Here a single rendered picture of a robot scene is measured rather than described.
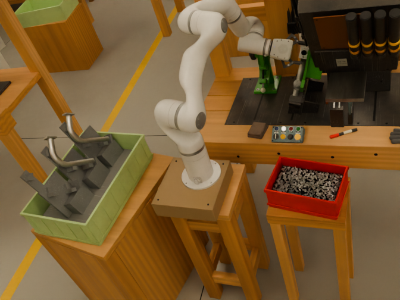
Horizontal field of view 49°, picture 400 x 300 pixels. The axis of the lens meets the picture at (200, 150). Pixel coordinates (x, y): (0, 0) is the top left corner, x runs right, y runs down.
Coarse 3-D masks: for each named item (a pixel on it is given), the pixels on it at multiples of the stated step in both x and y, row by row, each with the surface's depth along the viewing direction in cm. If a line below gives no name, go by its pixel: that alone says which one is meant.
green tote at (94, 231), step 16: (128, 144) 248; (144, 144) 240; (128, 160) 226; (144, 160) 241; (48, 176) 233; (64, 176) 243; (128, 176) 228; (112, 192) 217; (128, 192) 229; (32, 208) 223; (96, 208) 206; (112, 208) 218; (32, 224) 222; (48, 224) 215; (64, 224) 208; (80, 224) 201; (96, 224) 207; (112, 224) 219; (80, 240) 214; (96, 240) 209
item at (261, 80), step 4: (260, 68) 240; (264, 68) 239; (268, 68) 241; (260, 72) 243; (268, 72) 241; (260, 76) 243; (264, 76) 242; (268, 76) 241; (260, 80) 240; (264, 80) 239; (268, 80) 241; (260, 84) 244
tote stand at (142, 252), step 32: (160, 160) 245; (128, 224) 218; (160, 224) 242; (64, 256) 235; (96, 256) 209; (128, 256) 222; (160, 256) 247; (96, 288) 251; (128, 288) 226; (160, 288) 252
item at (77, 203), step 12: (24, 180) 210; (36, 180) 214; (48, 180) 219; (60, 180) 223; (60, 192) 222; (72, 192) 226; (84, 192) 226; (60, 204) 220; (72, 204) 219; (84, 204) 224
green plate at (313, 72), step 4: (308, 52) 200; (308, 56) 201; (308, 60) 203; (308, 64) 206; (312, 64) 205; (308, 68) 207; (312, 68) 207; (316, 68) 206; (304, 72) 208; (308, 72) 209; (312, 72) 208; (316, 72) 207; (320, 72) 207; (304, 76) 210; (308, 76) 210; (312, 76) 210; (316, 76) 209; (320, 76) 208
